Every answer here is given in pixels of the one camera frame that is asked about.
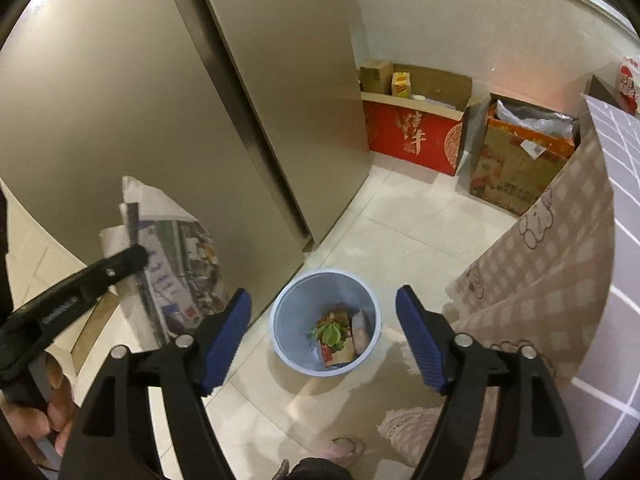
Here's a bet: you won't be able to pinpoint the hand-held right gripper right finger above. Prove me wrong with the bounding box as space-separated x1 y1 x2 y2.
396 285 586 480

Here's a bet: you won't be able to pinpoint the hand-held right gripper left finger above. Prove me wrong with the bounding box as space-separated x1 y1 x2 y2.
59 288 252 480

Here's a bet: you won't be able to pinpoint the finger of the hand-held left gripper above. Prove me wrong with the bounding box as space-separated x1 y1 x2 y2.
65 244 149 306

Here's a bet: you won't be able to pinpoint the newspaper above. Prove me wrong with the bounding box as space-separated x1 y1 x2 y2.
99 176 231 348

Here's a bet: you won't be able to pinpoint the pile of wrappers and papers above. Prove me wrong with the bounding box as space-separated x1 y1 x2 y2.
315 304 372 368

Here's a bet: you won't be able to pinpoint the light blue plastic bin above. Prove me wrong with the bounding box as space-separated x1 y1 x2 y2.
270 269 382 378

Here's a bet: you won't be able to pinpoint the green vegetable leaves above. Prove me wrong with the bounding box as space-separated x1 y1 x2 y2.
310 322 351 353

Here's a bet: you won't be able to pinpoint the person's left hand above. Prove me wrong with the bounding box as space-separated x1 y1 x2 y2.
0 352 78 456

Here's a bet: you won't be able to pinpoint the person's patterned pajama leg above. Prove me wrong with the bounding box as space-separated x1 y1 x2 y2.
377 405 453 468

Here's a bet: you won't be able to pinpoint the pink slipper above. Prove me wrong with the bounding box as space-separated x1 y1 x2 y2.
320 437 366 461

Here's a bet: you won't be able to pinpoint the pink checked bear tablecloth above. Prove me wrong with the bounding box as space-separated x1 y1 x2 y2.
445 127 621 396

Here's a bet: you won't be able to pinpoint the champagne two-door refrigerator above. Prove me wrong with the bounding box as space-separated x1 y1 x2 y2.
0 0 373 346

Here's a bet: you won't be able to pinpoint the brown printed cardboard box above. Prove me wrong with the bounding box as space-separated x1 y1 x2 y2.
469 92 581 217

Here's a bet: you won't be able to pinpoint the red cardboard box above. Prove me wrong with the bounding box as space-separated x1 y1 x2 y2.
360 62 473 177

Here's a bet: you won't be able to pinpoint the purple checked tablecloth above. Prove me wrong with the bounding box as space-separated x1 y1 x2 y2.
570 94 640 480

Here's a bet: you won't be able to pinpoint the grey plastic liner bag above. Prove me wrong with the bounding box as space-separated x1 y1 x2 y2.
495 100 576 139

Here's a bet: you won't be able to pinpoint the small brown cardboard box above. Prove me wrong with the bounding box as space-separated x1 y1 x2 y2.
359 59 394 96

